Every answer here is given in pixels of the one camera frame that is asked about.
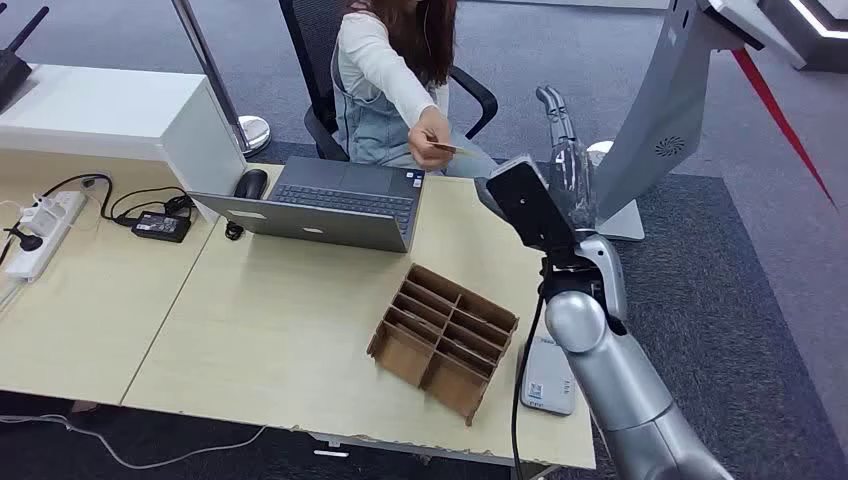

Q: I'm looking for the person's right hand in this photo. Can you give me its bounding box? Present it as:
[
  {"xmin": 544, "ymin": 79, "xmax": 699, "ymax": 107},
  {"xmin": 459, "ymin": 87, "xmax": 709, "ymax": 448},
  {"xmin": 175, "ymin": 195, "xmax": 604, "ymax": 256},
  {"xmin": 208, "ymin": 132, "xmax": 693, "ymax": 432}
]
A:
[{"xmin": 407, "ymin": 109, "xmax": 458, "ymax": 172}]

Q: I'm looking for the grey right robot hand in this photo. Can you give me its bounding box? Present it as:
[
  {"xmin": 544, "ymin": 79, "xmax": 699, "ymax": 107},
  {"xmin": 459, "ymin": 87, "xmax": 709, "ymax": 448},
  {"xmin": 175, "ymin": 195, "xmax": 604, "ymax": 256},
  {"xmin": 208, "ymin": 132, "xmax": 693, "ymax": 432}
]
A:
[{"xmin": 535, "ymin": 84, "xmax": 599, "ymax": 234}]

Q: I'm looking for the ID card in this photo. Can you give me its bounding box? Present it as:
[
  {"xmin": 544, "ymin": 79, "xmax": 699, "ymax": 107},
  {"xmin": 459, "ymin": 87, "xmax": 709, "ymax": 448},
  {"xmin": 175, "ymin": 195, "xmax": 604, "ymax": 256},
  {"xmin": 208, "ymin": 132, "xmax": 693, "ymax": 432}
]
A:
[{"xmin": 427, "ymin": 140, "xmax": 477, "ymax": 158}]

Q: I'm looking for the person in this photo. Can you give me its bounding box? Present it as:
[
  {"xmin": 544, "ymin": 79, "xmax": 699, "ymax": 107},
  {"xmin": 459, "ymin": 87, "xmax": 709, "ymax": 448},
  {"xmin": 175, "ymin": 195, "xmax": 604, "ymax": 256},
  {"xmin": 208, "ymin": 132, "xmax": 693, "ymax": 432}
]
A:
[{"xmin": 329, "ymin": 0, "xmax": 499, "ymax": 180}]

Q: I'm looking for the brown wooden card organizer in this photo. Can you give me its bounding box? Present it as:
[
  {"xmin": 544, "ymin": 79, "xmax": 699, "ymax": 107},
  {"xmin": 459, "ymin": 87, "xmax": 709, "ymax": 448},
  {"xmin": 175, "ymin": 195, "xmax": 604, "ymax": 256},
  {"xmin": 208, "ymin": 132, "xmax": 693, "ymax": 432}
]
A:
[{"xmin": 366, "ymin": 263, "xmax": 520, "ymax": 427}]

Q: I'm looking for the pale grey card reader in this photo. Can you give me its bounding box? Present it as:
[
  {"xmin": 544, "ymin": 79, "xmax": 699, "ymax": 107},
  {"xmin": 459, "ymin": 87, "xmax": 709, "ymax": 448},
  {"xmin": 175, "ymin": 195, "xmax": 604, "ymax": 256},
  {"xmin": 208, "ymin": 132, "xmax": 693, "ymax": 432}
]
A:
[{"xmin": 518, "ymin": 334, "xmax": 578, "ymax": 417}]

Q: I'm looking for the round chrome stanchion base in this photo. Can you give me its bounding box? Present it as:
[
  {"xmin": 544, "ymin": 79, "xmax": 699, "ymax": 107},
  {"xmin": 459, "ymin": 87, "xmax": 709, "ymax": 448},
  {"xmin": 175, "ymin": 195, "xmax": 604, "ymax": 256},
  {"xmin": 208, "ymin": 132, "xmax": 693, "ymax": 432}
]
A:
[{"xmin": 586, "ymin": 140, "xmax": 617, "ymax": 170}]

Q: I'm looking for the grey kiosk stand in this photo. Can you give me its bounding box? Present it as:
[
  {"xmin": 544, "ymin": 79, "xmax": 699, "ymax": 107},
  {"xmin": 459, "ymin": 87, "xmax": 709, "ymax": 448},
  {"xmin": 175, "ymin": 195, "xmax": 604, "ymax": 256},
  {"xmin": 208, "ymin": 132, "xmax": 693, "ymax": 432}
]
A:
[{"xmin": 586, "ymin": 0, "xmax": 806, "ymax": 243}]

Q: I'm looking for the grey laptop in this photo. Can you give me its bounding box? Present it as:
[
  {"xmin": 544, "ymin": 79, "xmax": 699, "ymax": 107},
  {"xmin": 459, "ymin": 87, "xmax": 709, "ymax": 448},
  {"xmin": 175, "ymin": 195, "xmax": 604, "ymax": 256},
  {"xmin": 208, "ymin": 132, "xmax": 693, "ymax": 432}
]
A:
[{"xmin": 188, "ymin": 155, "xmax": 427, "ymax": 254}]

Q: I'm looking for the black office chair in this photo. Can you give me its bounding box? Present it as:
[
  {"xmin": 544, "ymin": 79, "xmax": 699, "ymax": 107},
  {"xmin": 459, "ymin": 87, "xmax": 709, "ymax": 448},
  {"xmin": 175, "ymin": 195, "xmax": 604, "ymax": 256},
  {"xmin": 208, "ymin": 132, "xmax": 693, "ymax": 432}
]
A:
[{"xmin": 278, "ymin": 0, "xmax": 499, "ymax": 164}]

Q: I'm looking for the black computer mouse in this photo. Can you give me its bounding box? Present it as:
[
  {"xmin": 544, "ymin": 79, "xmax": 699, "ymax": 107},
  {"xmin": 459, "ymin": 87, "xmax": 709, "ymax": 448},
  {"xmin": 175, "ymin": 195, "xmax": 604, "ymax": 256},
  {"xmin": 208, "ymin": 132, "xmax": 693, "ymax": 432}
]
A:
[{"xmin": 233, "ymin": 168, "xmax": 270, "ymax": 201}]

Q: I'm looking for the red barrier belt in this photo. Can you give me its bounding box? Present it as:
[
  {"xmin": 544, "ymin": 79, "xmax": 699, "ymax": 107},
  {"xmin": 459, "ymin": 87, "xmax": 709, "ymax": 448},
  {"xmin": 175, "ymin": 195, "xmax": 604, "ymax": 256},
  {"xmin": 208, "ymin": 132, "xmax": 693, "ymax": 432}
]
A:
[{"xmin": 730, "ymin": 47, "xmax": 839, "ymax": 210}]

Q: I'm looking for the dark platform with light strip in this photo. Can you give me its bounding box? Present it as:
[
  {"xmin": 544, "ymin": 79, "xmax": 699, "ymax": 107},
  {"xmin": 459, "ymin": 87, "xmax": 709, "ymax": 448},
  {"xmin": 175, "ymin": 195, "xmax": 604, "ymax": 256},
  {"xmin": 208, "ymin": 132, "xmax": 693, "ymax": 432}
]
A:
[{"xmin": 758, "ymin": 0, "xmax": 848, "ymax": 74}]

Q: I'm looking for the black power adapter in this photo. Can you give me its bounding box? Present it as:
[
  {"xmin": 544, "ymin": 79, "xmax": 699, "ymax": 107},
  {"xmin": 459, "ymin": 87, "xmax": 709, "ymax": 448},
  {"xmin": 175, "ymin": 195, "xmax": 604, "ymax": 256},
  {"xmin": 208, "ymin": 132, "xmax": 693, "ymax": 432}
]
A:
[{"xmin": 130, "ymin": 210, "xmax": 193, "ymax": 244}]

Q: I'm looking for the white desk cabinet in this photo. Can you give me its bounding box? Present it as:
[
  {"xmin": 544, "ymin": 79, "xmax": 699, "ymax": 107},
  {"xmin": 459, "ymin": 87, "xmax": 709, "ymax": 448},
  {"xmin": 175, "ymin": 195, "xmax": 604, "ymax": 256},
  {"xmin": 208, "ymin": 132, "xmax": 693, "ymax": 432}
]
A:
[{"xmin": 0, "ymin": 64, "xmax": 248, "ymax": 223}]

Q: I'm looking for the white charger block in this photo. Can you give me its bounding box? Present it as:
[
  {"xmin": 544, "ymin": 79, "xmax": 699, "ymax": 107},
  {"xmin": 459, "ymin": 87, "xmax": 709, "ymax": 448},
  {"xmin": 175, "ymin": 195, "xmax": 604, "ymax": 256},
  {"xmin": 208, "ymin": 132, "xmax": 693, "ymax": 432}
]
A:
[{"xmin": 19, "ymin": 198, "xmax": 68, "ymax": 236}]

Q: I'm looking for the white power strip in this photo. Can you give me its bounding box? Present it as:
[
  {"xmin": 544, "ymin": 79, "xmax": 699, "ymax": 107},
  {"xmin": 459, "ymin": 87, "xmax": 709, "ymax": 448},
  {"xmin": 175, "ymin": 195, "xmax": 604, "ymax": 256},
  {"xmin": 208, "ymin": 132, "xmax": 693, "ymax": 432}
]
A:
[{"xmin": 3, "ymin": 190, "xmax": 89, "ymax": 283}]

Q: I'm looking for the black router with antenna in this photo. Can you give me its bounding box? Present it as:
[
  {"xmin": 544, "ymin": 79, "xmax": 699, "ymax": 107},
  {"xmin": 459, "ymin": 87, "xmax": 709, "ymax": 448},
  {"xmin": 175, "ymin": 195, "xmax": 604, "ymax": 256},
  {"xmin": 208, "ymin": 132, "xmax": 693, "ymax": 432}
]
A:
[{"xmin": 0, "ymin": 3, "xmax": 51, "ymax": 111}]

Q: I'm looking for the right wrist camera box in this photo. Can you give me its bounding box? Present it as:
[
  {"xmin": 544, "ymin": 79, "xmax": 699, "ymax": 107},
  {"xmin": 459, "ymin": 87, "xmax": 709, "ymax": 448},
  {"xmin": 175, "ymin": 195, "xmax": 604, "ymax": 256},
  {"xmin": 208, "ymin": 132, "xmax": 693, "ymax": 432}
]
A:
[{"xmin": 474, "ymin": 155, "xmax": 579, "ymax": 268}]

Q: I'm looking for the chrome stanchion post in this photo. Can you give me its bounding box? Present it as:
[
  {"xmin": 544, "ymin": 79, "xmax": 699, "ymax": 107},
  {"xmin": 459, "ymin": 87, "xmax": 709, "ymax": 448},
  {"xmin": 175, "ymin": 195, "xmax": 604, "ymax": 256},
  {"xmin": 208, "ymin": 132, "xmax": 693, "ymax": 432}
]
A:
[{"xmin": 170, "ymin": 0, "xmax": 273, "ymax": 159}]

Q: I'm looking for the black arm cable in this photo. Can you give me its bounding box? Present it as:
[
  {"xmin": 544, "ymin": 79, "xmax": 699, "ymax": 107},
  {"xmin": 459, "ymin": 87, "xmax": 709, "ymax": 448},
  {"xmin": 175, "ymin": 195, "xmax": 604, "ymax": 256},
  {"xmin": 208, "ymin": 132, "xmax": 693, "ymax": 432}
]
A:
[{"xmin": 510, "ymin": 264, "xmax": 548, "ymax": 480}]

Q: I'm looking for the grey desk frame rail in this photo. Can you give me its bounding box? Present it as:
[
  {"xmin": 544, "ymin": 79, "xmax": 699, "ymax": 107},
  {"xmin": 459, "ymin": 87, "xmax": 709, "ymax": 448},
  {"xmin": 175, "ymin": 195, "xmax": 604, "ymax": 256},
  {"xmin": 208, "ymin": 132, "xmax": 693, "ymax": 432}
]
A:
[{"xmin": 307, "ymin": 430, "xmax": 564, "ymax": 480}]

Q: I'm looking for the black power cable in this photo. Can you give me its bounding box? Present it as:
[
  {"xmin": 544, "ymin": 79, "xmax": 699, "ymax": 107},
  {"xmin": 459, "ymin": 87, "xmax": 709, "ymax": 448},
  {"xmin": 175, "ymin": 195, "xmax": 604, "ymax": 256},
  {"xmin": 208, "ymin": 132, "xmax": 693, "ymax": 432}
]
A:
[{"xmin": 39, "ymin": 173, "xmax": 197, "ymax": 227}]

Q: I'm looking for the black wall plug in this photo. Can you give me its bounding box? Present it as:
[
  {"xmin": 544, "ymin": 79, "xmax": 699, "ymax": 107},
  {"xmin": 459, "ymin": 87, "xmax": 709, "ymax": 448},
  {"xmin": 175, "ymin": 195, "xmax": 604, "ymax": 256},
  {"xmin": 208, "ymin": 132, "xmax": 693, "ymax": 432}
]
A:
[{"xmin": 3, "ymin": 225, "xmax": 44, "ymax": 253}]

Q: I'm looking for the white floor cable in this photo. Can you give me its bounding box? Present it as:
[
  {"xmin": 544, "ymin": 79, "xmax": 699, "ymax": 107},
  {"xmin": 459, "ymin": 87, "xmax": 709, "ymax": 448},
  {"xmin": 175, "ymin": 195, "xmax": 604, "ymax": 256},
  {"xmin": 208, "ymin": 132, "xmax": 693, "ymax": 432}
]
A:
[{"xmin": 0, "ymin": 413, "xmax": 268, "ymax": 472}]

